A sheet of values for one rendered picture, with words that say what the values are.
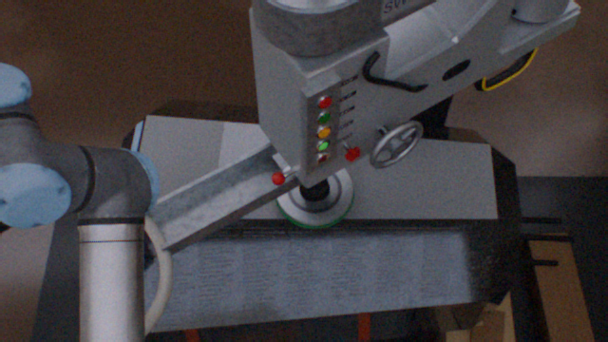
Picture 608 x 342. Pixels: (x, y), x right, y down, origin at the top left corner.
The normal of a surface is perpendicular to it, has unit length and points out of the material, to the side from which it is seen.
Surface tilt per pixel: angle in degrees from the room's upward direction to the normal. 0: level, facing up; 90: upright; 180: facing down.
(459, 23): 40
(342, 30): 90
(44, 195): 86
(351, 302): 45
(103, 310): 26
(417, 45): 4
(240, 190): 1
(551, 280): 0
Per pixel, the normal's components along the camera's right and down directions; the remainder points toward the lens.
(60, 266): 0.00, -0.51
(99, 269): -0.11, -0.10
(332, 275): 0.00, 0.24
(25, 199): 0.44, 0.73
